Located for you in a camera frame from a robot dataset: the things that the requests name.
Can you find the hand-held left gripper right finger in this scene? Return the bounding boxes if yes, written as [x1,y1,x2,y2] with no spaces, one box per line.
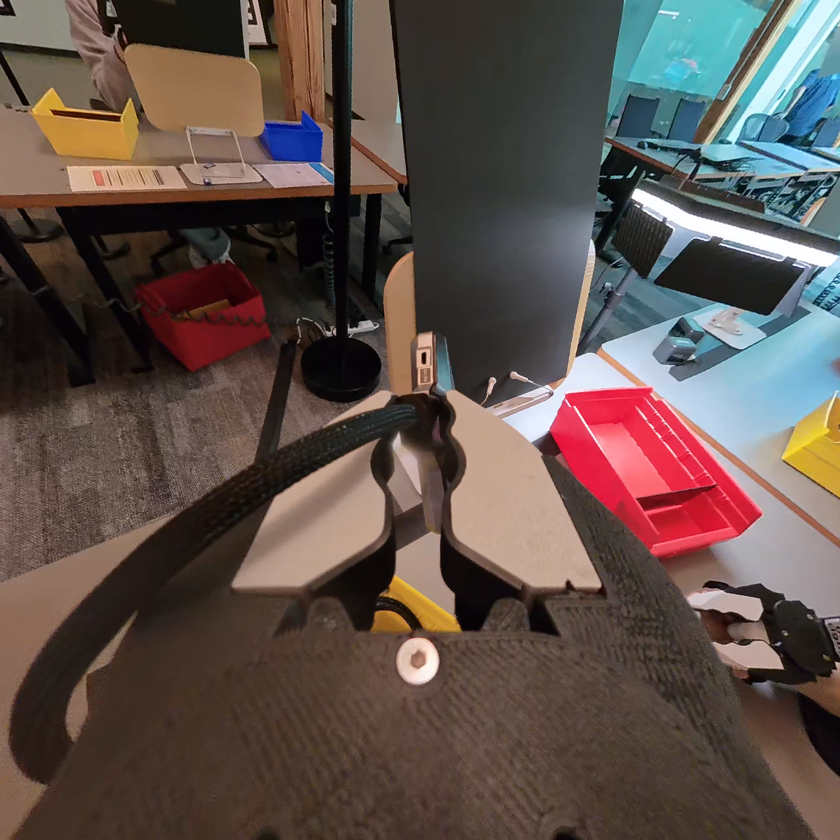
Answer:
[440,391,606,597]

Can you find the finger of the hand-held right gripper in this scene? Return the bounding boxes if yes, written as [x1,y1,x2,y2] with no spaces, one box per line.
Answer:
[686,586,767,622]
[712,638,788,675]

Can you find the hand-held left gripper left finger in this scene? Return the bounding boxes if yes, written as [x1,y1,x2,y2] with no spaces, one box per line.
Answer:
[231,391,396,598]

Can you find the red plastic bin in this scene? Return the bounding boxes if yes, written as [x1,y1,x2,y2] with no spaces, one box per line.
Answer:
[550,387,763,559]

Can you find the yellow plastic bin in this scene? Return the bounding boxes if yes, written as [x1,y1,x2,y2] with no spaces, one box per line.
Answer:
[31,87,140,161]
[373,576,462,634]
[782,392,840,497]

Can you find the black HDMI switch box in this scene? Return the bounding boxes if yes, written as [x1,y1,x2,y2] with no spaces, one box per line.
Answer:
[10,331,460,786]

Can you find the person's right hand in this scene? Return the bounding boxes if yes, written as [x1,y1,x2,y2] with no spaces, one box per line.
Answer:
[797,671,840,711]

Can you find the white board stand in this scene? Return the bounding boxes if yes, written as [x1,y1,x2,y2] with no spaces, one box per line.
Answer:
[692,307,769,350]
[179,125,265,187]
[390,371,557,526]

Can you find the white power strip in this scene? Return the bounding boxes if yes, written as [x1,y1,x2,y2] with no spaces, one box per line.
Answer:
[294,317,383,341]

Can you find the black round base pole stand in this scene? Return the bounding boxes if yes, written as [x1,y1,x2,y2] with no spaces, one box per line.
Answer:
[301,0,383,403]

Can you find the white paper sheet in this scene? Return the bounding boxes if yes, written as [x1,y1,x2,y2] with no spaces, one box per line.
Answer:
[67,165,189,193]
[252,162,336,189]

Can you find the blue plastic bin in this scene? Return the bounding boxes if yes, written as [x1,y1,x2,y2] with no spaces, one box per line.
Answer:
[259,110,325,162]

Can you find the grey meeting table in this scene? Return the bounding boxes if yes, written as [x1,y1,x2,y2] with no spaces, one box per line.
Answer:
[602,133,840,253]

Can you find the wooden office desk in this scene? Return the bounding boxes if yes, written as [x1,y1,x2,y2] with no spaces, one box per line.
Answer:
[0,107,399,388]

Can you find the framed marker poster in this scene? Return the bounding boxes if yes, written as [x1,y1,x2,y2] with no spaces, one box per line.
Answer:
[241,0,274,47]

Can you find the small grey action camera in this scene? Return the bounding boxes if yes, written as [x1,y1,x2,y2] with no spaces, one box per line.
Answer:
[653,317,707,366]

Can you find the wooden support post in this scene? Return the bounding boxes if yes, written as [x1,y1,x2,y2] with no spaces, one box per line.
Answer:
[273,0,327,123]

